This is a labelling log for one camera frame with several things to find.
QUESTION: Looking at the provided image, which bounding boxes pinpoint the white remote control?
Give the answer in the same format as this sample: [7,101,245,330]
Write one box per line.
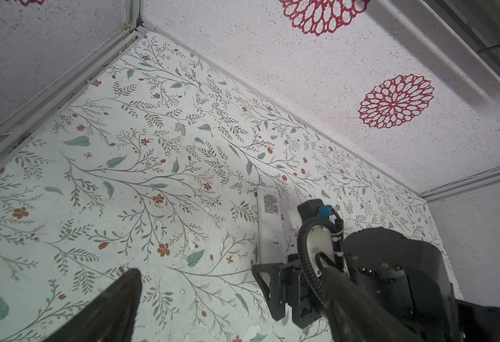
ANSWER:
[257,187,286,264]

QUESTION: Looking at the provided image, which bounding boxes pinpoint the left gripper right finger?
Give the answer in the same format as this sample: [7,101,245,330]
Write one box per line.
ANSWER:
[321,267,421,341]

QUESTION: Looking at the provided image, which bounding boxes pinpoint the dark grey wall shelf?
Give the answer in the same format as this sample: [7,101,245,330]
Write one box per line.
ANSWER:
[426,0,500,78]

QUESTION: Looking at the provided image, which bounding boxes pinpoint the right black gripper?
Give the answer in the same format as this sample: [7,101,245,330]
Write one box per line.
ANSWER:
[251,254,322,329]

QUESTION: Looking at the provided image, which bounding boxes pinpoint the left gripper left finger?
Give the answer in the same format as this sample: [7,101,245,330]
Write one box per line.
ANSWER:
[46,269,143,341]

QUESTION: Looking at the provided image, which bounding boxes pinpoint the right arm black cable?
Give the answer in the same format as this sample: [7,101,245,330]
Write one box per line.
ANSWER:
[296,215,344,300]

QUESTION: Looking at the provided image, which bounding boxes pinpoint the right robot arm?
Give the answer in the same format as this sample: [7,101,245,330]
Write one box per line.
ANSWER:
[252,225,500,341]

